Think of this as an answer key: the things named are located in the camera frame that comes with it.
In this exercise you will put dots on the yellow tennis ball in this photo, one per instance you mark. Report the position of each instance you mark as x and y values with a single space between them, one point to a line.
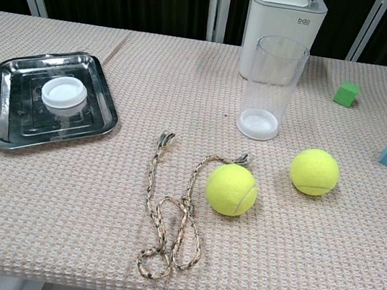
315 172
231 189

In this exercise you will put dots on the green foam cube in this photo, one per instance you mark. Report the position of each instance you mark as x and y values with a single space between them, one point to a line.
346 94

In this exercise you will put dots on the white bdo appliance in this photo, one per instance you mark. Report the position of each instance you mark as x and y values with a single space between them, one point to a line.
270 18

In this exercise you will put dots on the white round plastic lid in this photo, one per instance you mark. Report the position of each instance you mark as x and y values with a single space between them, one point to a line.
63 94

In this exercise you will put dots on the square stainless steel tray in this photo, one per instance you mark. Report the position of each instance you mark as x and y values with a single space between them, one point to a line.
11 118

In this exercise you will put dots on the pink waffle-weave tablecloth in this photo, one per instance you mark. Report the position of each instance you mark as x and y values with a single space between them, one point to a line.
60 205

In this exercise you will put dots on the clear plastic cup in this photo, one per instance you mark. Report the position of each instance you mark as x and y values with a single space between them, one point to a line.
267 90

